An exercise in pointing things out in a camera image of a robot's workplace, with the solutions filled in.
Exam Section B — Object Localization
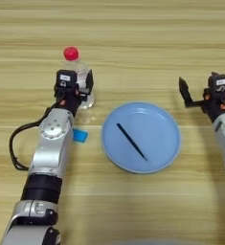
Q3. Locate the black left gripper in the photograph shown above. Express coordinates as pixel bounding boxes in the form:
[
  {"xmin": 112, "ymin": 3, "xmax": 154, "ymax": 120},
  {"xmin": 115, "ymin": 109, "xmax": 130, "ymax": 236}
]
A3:
[{"xmin": 54, "ymin": 69, "xmax": 95, "ymax": 117}]

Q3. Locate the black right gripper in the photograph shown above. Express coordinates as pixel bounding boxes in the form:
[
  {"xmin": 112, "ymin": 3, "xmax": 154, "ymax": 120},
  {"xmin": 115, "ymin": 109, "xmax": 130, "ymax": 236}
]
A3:
[{"xmin": 178, "ymin": 71, "xmax": 225, "ymax": 123}]

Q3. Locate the clear bottle with red cap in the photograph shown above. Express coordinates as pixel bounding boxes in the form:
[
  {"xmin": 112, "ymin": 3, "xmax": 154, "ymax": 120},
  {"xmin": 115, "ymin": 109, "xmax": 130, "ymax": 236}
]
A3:
[{"xmin": 61, "ymin": 46, "xmax": 96, "ymax": 110}]

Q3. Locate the right gripper's white-labelled black box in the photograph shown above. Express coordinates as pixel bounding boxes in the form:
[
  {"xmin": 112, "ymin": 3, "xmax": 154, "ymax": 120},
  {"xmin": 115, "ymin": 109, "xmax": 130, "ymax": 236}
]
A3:
[{"xmin": 207, "ymin": 74, "xmax": 225, "ymax": 95}]

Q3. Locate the gripper's white-labelled black box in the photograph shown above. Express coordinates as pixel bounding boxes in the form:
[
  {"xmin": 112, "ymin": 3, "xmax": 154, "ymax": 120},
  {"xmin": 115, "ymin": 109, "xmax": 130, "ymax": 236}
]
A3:
[
  {"xmin": 207, "ymin": 74, "xmax": 225, "ymax": 95},
  {"xmin": 56, "ymin": 70, "xmax": 79, "ymax": 91}
]

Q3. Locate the left gripper's white-labelled black box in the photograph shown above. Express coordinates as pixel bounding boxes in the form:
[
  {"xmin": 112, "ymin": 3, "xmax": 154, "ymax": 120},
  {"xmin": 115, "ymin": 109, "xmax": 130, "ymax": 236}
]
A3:
[{"xmin": 56, "ymin": 70, "xmax": 79, "ymax": 91}]

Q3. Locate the blue rectangular eraser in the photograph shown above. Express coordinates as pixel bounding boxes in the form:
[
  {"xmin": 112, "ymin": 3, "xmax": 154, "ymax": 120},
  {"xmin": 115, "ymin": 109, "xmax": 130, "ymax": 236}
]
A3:
[{"xmin": 72, "ymin": 128, "xmax": 89, "ymax": 144}]

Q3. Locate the light blue round plate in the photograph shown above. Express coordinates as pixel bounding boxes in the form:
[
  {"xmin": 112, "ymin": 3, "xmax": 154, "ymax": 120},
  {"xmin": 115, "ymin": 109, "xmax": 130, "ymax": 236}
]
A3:
[{"xmin": 101, "ymin": 101, "xmax": 182, "ymax": 175}]

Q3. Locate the thin black stick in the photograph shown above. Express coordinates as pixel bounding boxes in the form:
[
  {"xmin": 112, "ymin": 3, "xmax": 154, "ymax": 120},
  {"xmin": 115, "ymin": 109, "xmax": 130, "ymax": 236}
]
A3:
[{"xmin": 116, "ymin": 122, "xmax": 148, "ymax": 162}]

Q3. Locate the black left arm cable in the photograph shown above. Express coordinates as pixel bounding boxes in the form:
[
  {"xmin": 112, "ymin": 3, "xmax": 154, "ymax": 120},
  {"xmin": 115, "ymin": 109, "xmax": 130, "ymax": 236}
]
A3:
[{"xmin": 9, "ymin": 101, "xmax": 59, "ymax": 171}]

